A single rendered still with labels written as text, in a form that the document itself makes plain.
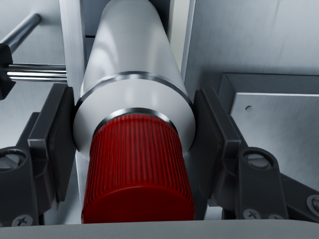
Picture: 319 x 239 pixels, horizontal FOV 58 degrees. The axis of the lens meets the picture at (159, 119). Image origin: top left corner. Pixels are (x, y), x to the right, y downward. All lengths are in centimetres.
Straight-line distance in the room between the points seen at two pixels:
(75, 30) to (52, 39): 15
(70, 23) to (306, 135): 30
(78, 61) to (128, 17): 4
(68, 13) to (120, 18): 3
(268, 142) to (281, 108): 5
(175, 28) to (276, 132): 19
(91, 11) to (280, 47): 22
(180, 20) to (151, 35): 8
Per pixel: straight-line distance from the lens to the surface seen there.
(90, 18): 27
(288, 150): 39
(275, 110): 34
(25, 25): 29
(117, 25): 17
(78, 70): 19
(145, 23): 17
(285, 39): 37
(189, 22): 27
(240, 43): 35
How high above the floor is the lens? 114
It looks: 56 degrees down
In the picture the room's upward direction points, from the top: 170 degrees clockwise
